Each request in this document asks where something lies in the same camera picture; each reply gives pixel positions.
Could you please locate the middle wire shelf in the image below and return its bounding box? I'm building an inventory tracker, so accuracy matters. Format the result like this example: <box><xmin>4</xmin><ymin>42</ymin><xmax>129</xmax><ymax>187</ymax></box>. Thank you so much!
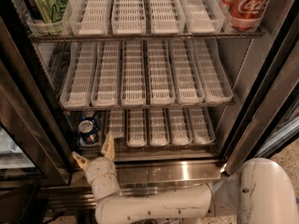
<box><xmin>60</xmin><ymin>99</ymin><xmax>235</xmax><ymax>112</ymax></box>

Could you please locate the blue pepsi can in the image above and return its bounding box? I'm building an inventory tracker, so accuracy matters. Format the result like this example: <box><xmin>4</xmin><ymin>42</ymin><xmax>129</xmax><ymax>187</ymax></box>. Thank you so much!
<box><xmin>81</xmin><ymin>110</ymin><xmax>101</xmax><ymax>129</ymax></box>
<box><xmin>78</xmin><ymin>120</ymin><xmax>99</xmax><ymax>145</ymax></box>

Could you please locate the wire shelf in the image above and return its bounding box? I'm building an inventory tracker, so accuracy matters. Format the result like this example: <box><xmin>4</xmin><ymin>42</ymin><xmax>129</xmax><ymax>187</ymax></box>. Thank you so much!
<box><xmin>29</xmin><ymin>32</ymin><xmax>265</xmax><ymax>43</ymax></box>
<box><xmin>60</xmin><ymin>99</ymin><xmax>235</xmax><ymax>112</ymax></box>
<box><xmin>78</xmin><ymin>140</ymin><xmax>219</xmax><ymax>156</ymax></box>

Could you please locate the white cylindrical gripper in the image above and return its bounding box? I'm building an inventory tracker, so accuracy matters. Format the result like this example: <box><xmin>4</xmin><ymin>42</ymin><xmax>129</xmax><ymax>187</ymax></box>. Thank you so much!
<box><xmin>72</xmin><ymin>133</ymin><xmax>121</xmax><ymax>202</ymax></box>

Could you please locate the bottom wire shelf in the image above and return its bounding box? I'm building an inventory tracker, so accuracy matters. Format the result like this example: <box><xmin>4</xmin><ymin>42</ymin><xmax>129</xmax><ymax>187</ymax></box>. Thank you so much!
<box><xmin>78</xmin><ymin>140</ymin><xmax>219</xmax><ymax>156</ymax></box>

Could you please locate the front red coca-cola can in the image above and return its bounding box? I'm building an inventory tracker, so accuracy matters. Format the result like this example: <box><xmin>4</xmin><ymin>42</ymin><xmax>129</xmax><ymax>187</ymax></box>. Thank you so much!
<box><xmin>231</xmin><ymin>0</ymin><xmax>266</xmax><ymax>31</ymax></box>

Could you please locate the neighbouring fridge glass door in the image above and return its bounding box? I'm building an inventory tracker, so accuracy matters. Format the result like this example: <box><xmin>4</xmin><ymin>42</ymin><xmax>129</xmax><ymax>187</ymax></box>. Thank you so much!
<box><xmin>0</xmin><ymin>63</ymin><xmax>70</xmax><ymax>189</ymax></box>

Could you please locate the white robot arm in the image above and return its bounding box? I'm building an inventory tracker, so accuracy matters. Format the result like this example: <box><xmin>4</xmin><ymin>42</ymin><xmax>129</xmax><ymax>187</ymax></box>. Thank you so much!
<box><xmin>72</xmin><ymin>135</ymin><xmax>299</xmax><ymax>224</ymax></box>

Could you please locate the fridge glass door right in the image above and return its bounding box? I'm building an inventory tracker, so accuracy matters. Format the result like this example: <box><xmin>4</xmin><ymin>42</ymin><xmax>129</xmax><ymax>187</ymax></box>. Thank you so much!
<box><xmin>218</xmin><ymin>0</ymin><xmax>299</xmax><ymax>175</ymax></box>

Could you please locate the stainless steel fridge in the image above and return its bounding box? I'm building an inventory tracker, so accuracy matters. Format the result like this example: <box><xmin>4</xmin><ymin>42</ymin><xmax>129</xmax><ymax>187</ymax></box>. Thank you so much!
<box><xmin>0</xmin><ymin>0</ymin><xmax>298</xmax><ymax>223</ymax></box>

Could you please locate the top wire shelf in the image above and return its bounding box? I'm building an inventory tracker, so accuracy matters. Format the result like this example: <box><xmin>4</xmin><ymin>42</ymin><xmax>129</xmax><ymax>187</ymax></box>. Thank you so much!
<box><xmin>29</xmin><ymin>32</ymin><xmax>265</xmax><ymax>43</ymax></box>

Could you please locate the green soda can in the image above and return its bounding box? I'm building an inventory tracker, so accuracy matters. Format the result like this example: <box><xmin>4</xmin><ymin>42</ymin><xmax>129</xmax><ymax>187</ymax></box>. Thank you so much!
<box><xmin>24</xmin><ymin>0</ymin><xmax>68</xmax><ymax>35</ymax></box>

